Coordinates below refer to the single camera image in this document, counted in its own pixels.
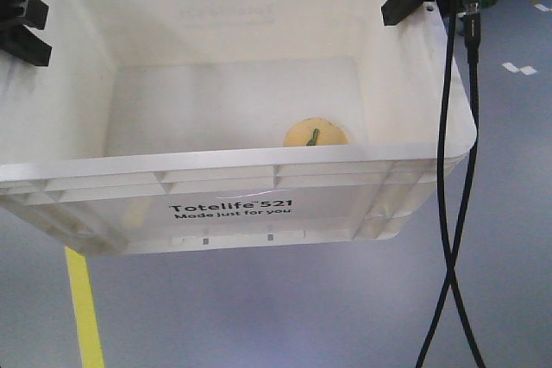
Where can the white plastic Totelife crate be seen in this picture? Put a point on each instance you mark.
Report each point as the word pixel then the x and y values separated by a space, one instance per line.
pixel 158 125

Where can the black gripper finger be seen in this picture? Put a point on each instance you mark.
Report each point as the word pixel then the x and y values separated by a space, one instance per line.
pixel 31 13
pixel 20 42

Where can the yellow floor tape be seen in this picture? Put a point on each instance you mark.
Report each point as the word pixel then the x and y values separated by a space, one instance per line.
pixel 89 339

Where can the yellow plush bun green stripe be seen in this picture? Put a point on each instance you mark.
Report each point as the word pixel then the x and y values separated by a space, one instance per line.
pixel 316 131

